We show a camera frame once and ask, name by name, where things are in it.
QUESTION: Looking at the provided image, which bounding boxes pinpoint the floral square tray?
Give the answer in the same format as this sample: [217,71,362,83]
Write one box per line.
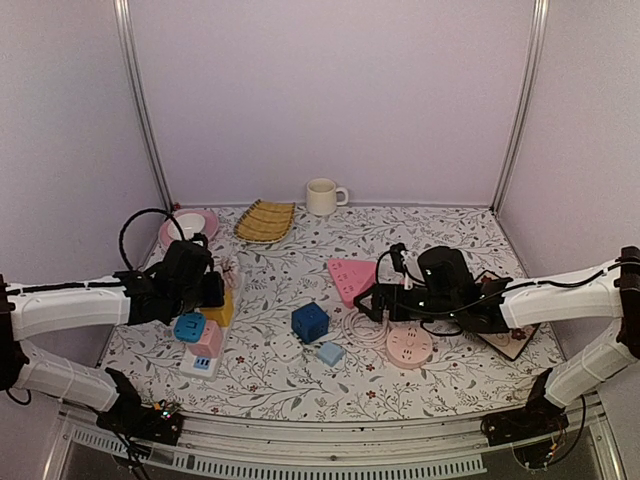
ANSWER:
[469,269,543,361]

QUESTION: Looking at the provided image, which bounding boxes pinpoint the round pink socket hub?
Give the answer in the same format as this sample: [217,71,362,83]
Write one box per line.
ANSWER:
[385,327,433,370]

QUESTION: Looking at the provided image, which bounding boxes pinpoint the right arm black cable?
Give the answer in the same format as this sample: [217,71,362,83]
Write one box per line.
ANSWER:
[373,249,501,337]

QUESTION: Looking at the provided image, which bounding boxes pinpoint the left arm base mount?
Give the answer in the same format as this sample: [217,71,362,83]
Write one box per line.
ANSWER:
[96,368,184,446]

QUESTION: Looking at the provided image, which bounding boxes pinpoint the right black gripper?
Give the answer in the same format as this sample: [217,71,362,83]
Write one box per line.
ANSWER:
[354,283,460,322]

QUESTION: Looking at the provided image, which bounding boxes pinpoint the yellow bamboo tray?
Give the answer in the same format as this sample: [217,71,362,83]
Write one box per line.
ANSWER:
[234,199,295,244]

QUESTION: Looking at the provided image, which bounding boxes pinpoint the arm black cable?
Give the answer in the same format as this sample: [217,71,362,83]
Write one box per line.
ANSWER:
[373,249,501,337]
[117,207,201,271]

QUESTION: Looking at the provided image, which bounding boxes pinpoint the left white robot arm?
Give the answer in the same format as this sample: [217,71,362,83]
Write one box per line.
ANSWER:
[1,241,224,434]

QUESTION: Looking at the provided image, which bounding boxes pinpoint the white power strip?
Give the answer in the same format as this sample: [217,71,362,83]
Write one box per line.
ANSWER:
[179,272,245,381]

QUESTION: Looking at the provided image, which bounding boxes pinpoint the cream ceramic mug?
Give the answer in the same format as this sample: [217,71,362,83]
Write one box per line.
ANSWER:
[306,178,349,216]

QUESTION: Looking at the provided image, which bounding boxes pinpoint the yellow cube adapter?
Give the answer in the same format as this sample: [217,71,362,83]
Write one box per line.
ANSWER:
[199,289,234,328]

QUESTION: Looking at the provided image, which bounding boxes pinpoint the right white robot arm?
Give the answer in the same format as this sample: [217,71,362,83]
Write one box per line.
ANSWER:
[354,243,639,436]

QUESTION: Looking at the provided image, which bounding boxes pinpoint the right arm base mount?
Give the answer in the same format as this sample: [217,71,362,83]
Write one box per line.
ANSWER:
[480,368,569,446]

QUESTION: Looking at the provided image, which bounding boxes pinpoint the dark blue cube adapter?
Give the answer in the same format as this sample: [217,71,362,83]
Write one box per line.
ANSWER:
[291,302,329,344]

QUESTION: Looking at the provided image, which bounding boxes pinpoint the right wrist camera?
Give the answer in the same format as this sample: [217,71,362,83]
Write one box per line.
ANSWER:
[389,242,414,290]

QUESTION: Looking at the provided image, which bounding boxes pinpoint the cyan cube adapter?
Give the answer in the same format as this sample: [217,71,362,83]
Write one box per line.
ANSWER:
[173,312,207,344]

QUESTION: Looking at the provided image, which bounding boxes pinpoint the pink power strip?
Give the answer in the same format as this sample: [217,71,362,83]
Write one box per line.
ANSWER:
[327,258,376,309]

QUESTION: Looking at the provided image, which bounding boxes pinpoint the white bowl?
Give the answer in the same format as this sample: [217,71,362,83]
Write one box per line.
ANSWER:
[165,212,207,240]

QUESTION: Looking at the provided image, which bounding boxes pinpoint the right aluminium corner post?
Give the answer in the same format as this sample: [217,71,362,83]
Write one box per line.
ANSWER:
[490,0,550,216]

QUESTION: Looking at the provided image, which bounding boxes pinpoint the pink cube adapter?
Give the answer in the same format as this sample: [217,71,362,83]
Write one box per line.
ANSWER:
[187,320,224,358]

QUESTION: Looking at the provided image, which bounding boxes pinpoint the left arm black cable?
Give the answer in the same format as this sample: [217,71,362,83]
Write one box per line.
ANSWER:
[117,207,201,271]

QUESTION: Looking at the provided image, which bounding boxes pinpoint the pink plate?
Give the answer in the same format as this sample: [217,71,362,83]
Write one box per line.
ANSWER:
[158,209,219,248]

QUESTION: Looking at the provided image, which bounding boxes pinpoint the left aluminium corner post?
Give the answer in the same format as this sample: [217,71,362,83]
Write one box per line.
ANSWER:
[113,0,174,210]

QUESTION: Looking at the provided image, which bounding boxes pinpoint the light blue plug adapter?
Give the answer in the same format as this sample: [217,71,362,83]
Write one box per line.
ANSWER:
[316,342,345,367]

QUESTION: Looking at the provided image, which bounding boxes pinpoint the aluminium front rail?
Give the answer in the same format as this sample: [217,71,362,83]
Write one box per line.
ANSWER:
[43,393,632,479]

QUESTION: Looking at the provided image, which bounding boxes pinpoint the white plug adapter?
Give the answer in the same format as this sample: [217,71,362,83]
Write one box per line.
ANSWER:
[269,333,303,363]

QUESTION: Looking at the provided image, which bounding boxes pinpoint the aluminium corner post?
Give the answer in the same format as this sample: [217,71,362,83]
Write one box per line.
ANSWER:
[113,0,174,210]
[490,0,550,216]

